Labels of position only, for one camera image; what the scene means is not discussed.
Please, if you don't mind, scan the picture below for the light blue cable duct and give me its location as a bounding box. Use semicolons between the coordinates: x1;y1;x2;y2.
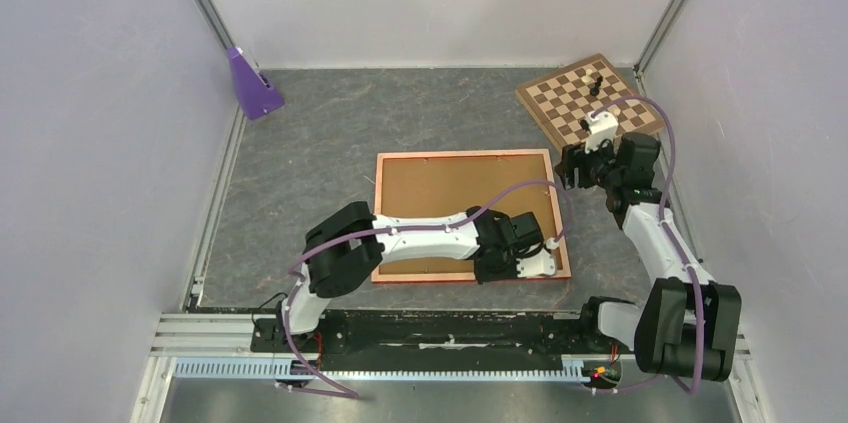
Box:
173;357;584;382

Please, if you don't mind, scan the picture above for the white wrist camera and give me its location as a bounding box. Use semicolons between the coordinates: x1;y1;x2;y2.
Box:
581;111;619;153
516;250;557;278

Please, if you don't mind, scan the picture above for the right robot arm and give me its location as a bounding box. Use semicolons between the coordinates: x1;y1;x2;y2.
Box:
554;132;742;382

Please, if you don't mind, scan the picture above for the orange picture frame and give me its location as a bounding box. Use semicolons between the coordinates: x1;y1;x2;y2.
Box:
370;148;572;285

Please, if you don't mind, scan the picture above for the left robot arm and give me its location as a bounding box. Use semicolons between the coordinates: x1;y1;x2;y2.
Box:
252;201;557;351

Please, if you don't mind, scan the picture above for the black chess piece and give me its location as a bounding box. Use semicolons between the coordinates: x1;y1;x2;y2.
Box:
590;76;604;96

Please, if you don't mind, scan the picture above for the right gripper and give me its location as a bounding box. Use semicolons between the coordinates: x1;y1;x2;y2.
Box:
555;133;623;190

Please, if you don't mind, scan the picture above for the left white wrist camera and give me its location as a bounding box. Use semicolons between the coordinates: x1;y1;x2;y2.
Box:
516;250;557;278

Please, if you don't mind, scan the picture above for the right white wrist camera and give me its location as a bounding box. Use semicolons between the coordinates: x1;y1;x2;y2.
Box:
581;111;619;153

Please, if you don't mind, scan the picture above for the purple cable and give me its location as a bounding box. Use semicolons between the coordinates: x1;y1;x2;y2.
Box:
589;96;706;396
281;179;575;400

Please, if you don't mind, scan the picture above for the white chess piece top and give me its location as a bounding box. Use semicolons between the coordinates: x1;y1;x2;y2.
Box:
581;68;595;85

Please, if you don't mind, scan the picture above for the wooden chessboard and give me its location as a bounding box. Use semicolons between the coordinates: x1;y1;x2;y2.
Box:
516;54;664;149

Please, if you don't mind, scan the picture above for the purple plastic stand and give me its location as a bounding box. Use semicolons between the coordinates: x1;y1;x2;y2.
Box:
227;46;285;120

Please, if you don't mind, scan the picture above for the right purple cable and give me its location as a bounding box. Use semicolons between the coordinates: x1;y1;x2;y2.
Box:
589;96;706;396

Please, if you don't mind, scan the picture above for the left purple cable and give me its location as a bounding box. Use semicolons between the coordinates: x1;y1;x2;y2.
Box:
281;179;575;400

